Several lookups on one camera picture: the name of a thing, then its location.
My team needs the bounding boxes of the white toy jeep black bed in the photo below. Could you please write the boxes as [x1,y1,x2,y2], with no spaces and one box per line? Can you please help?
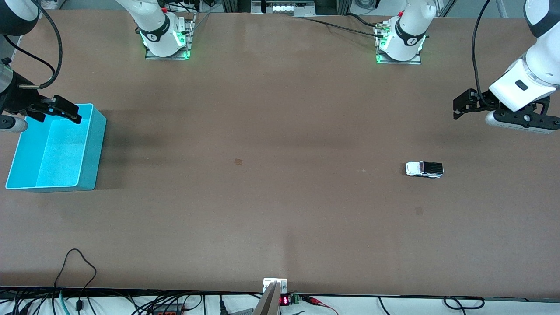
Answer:
[405,161,444,179]

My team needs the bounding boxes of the turquoise plastic bin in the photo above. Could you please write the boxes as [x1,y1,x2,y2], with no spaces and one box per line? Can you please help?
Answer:
[5,103,107,192]

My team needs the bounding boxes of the black orange power strip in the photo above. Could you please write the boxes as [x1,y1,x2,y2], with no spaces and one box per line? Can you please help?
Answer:
[152,304,185,315]

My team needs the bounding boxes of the grey metal beam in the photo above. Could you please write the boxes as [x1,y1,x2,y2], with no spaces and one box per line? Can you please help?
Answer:
[252,282,281,315]

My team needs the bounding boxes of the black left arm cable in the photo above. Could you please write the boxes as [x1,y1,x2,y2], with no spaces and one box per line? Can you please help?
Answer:
[471,0,500,106]

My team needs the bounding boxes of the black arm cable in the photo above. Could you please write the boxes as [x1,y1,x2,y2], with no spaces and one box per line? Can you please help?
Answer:
[2,2,63,89]
[471,0,500,106]

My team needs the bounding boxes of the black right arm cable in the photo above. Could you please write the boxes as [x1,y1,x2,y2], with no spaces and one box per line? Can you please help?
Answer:
[2,2,63,89]

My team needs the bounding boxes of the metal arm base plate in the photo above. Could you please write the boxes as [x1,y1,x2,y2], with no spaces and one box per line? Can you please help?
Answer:
[145,12,196,61]
[375,21,422,66]

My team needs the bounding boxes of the short thick black cable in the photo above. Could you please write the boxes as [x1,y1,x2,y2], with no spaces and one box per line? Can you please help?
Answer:
[345,13,379,28]

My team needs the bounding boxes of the long thin black cable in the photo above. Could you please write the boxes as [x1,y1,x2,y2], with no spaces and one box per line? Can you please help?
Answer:
[301,16,386,39]

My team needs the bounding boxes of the thin black looped cable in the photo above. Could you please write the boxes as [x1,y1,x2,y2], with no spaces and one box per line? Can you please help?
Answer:
[54,248,98,312]

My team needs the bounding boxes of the black coiled cable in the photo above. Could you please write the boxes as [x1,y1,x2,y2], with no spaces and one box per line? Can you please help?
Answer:
[443,296,486,311]

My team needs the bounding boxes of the aluminium frame with light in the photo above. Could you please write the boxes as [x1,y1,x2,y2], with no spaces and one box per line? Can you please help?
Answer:
[251,0,316,14]

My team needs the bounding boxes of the red wire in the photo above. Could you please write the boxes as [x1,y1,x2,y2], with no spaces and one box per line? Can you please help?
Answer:
[301,295,340,315]

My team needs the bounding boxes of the white metal bracket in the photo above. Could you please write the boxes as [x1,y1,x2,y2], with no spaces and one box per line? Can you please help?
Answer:
[263,278,288,294]

